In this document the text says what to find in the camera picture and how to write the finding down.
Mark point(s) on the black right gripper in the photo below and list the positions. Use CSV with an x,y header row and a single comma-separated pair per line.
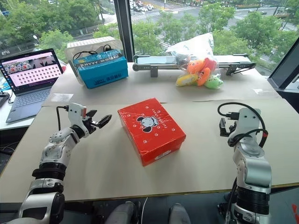
x,y
233,128

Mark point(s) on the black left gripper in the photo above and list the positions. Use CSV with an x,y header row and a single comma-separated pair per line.
x,y
90,124

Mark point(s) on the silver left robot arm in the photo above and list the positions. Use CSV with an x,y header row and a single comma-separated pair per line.
x,y
54,149

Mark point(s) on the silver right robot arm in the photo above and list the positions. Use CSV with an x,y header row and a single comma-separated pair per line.
x,y
251,163

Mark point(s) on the red cardboard shoe box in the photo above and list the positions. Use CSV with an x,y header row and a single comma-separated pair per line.
x,y
168,154

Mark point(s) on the clear tape patch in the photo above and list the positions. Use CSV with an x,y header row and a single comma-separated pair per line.
x,y
61,97

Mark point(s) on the blue cardboard box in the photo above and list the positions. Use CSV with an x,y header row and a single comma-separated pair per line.
x,y
102,72

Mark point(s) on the green plush toy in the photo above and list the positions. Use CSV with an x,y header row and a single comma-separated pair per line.
x,y
213,82

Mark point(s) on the large brown cardboard sheet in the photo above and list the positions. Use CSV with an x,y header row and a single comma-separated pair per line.
x,y
105,168

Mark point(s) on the red cartoon gift box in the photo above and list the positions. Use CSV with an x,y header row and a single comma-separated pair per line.
x,y
149,126

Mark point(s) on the orange plush toy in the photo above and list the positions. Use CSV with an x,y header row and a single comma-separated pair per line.
x,y
195,66
203,77

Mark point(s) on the yellow plush toy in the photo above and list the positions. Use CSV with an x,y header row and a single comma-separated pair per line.
x,y
185,80

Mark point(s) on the brown cardboard sheet with tape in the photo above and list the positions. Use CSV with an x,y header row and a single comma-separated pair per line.
x,y
151,89

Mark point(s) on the red plush toy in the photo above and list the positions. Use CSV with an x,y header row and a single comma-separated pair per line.
x,y
211,63

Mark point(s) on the white plastic storage box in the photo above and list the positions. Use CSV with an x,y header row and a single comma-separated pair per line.
x,y
93,43

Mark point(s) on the small grey conveyor belt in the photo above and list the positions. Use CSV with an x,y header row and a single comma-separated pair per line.
x,y
154,65

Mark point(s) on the grey open laptop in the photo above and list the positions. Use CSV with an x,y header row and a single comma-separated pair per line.
x,y
30,77

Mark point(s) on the dark grey plush toy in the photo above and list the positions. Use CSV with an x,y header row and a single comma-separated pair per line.
x,y
181,59

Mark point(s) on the clear plastic bag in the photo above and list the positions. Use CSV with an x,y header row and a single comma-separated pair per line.
x,y
194,45

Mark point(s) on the black handheld device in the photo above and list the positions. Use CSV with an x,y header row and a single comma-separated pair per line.
x,y
3,98

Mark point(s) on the grey rounded shape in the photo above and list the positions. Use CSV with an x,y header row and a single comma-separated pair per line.
x,y
122,213
178,214

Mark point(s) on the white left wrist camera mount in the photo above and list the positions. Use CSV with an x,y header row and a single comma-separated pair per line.
x,y
76,114

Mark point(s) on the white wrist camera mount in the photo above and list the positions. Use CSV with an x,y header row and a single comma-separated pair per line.
x,y
248,121
76,114

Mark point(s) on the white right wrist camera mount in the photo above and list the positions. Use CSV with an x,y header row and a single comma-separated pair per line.
x,y
248,121

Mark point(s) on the dark window frame pillar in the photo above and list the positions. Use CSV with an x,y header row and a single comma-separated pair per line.
x,y
123,28

